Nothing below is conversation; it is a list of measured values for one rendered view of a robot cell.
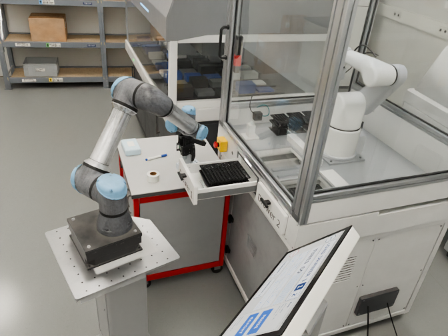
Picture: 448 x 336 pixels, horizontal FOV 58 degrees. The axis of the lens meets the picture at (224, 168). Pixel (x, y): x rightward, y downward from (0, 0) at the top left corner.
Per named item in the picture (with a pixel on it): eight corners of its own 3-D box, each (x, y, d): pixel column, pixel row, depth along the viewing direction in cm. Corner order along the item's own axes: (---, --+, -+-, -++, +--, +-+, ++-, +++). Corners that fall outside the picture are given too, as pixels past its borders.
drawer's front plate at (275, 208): (281, 235, 184) (285, 216, 179) (255, 199, 207) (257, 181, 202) (284, 235, 185) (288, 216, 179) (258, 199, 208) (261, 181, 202)
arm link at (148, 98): (163, 85, 162) (213, 125, 205) (143, 78, 166) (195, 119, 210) (150, 111, 161) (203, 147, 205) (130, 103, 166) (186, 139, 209)
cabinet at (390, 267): (269, 364, 219) (294, 253, 178) (209, 240, 300) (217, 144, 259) (408, 321, 250) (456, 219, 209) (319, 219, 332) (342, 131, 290)
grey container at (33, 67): (24, 77, 515) (22, 64, 506) (27, 69, 540) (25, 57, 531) (58, 77, 525) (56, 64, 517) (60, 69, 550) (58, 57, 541)
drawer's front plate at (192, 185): (193, 205, 199) (194, 187, 193) (178, 175, 222) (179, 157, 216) (197, 205, 199) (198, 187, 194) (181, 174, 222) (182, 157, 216)
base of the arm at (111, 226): (103, 241, 166) (101, 222, 161) (91, 220, 177) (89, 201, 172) (138, 230, 174) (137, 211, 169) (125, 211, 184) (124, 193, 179)
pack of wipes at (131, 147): (141, 155, 248) (141, 148, 246) (125, 157, 245) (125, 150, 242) (136, 143, 260) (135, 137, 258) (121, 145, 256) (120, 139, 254)
